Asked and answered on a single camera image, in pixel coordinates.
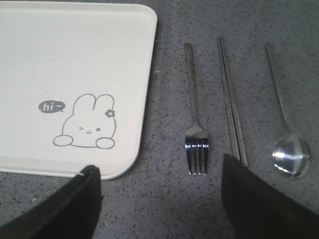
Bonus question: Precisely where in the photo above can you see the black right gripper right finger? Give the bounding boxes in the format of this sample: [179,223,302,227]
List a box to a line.
[221,154,319,239]

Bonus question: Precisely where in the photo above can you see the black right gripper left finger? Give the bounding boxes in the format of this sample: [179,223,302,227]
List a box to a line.
[0,165,102,239]

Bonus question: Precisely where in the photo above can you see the silver metal spoon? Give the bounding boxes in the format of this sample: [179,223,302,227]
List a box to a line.
[265,42,311,179]

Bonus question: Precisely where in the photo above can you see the silver metal chopstick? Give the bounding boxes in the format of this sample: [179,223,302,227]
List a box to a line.
[217,36,241,160]
[221,37,248,166]

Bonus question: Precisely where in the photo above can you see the silver metal fork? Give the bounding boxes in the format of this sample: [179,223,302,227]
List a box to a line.
[184,43,209,175]

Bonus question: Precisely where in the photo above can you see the cream rabbit print tray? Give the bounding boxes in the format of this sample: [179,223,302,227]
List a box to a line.
[0,1,158,180]

